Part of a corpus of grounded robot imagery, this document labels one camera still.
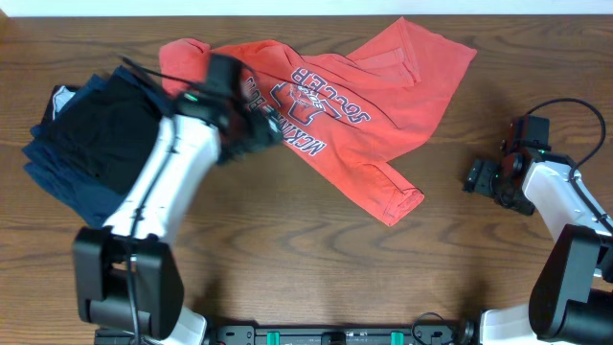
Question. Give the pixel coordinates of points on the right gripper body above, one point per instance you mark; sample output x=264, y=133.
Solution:
x=509, y=197

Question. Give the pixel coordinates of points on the black folded garment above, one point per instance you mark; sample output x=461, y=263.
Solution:
x=108, y=134

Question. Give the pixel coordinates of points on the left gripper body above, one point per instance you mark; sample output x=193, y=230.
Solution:
x=261, y=130

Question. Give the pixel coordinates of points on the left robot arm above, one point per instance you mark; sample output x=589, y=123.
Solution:
x=127, y=281

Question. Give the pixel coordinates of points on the red printed t-shirt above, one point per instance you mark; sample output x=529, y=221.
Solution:
x=349, y=116

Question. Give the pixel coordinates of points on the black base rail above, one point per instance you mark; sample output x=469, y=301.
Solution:
x=425, y=333

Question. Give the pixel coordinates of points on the black garment with white label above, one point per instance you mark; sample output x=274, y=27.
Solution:
x=60, y=96

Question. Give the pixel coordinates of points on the navy folded garment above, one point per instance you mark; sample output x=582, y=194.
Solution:
x=90, y=199

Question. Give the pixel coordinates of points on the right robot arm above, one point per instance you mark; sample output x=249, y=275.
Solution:
x=564, y=307

